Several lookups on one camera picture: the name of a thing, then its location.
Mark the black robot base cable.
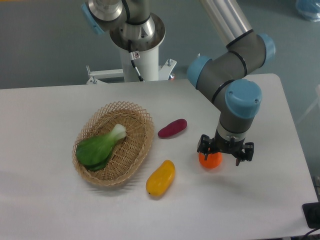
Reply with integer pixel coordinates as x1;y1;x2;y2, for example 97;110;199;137
127;39;145;82

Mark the purple sweet potato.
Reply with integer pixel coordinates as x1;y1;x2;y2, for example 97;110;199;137
157;118;188;139

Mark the black device at table edge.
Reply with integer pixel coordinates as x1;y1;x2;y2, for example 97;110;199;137
302;202;320;229

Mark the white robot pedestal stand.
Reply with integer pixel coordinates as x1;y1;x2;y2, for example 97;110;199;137
86;13;177;84

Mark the green bok choy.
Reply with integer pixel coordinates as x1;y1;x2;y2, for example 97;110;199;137
75;124;127;172

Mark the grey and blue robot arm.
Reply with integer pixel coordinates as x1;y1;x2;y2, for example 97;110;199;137
81;0;276;163

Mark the yellow mango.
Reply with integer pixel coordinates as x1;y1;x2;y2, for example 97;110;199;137
145;159;176;197

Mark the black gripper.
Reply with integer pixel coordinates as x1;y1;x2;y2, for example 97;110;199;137
197;131;255;166

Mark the blue bag in corner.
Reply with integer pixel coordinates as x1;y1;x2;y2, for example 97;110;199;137
295;0;320;22

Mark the orange fruit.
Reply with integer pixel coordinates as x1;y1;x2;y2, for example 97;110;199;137
198;152;223;169

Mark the woven wicker basket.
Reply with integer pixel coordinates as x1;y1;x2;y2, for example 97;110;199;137
72;101;154;187

